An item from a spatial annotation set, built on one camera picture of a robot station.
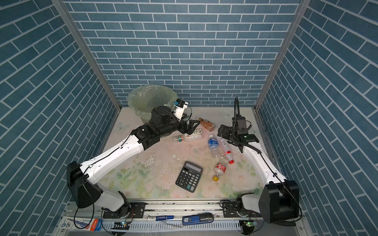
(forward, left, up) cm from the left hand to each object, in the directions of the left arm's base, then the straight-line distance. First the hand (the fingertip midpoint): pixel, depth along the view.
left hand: (194, 119), depth 71 cm
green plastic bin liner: (+27, +34, -12) cm, 45 cm away
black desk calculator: (-17, +2, -30) cm, 35 cm away
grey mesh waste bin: (+28, +33, -12) cm, 45 cm away
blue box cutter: (-38, -2, -28) cm, 47 cm away
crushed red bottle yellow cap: (-15, -15, -27) cm, 34 cm away
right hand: (+4, -18, -14) cm, 23 cm away
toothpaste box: (-38, +51, -32) cm, 72 cm away
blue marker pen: (-37, +18, -31) cm, 52 cm away
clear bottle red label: (-3, -21, -28) cm, 36 cm away
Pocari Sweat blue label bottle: (+2, -13, -27) cm, 30 cm away
